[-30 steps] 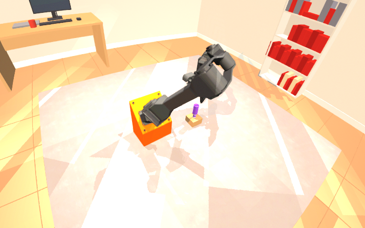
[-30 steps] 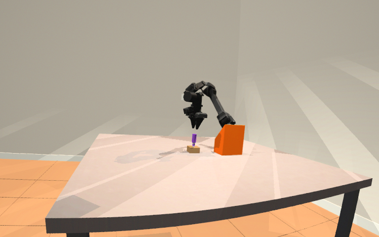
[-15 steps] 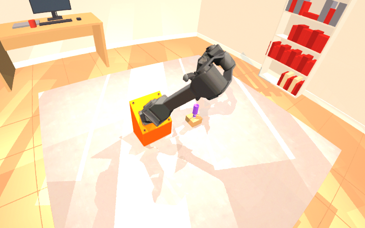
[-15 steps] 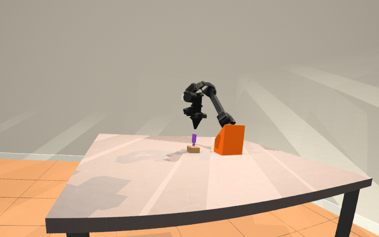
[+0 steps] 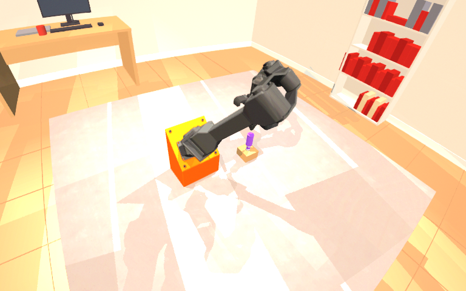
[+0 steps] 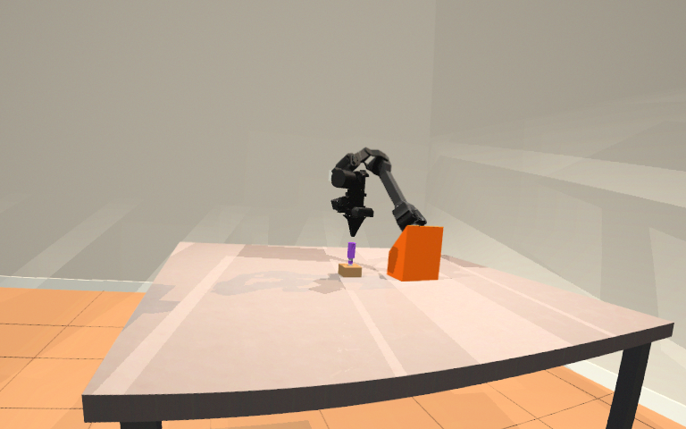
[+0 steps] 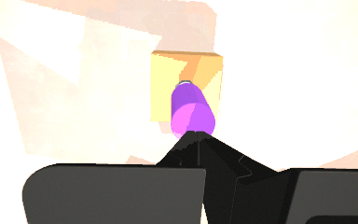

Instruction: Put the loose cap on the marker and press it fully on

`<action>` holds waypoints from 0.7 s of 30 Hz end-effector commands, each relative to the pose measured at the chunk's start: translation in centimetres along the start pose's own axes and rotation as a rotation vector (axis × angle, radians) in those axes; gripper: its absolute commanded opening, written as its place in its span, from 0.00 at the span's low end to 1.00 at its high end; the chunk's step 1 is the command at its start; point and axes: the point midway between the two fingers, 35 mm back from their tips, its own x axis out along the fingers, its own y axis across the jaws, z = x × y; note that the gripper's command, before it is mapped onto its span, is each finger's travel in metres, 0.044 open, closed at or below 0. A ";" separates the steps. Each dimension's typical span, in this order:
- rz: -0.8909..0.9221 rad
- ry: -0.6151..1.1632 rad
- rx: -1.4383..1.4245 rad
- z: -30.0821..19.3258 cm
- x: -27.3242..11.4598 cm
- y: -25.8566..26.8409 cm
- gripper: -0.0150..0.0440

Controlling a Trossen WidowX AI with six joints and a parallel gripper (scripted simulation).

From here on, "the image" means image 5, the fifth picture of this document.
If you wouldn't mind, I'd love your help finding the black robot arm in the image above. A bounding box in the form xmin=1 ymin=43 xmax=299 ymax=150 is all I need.
xmin=177 ymin=60 xmax=302 ymax=162

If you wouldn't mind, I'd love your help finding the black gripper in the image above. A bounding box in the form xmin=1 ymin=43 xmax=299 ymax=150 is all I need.
xmin=233 ymin=92 xmax=278 ymax=131

